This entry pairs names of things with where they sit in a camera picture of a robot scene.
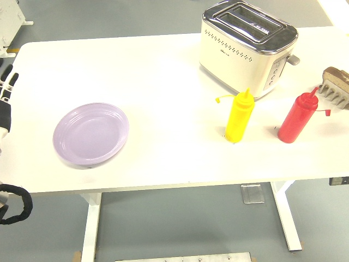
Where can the bread slice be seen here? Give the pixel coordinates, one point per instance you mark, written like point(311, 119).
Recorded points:
point(338, 77)

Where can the purple plate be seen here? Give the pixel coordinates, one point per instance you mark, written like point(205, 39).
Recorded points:
point(90, 135)

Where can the yellow squeeze bottle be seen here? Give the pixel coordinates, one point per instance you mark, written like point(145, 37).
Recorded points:
point(238, 120)

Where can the long metal floor plate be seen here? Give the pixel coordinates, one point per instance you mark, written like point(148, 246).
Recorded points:
point(182, 258)

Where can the white table leg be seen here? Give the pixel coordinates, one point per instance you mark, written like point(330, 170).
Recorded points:
point(91, 232)
point(286, 218)

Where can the small metal floor plate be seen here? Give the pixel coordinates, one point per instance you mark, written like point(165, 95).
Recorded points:
point(252, 193)

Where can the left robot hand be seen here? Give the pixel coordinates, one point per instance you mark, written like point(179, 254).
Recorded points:
point(6, 114)

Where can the black table control panel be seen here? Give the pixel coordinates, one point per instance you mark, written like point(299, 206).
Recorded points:
point(338, 181)

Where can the silver toast rack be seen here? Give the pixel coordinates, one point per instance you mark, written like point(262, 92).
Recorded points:
point(335, 94)

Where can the cream two-slot toaster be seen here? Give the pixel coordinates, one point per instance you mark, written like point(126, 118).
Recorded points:
point(231, 62)

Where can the white machine housing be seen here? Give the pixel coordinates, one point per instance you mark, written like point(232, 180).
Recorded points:
point(8, 19)

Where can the red squeeze bottle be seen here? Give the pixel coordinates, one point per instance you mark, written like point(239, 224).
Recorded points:
point(295, 122)

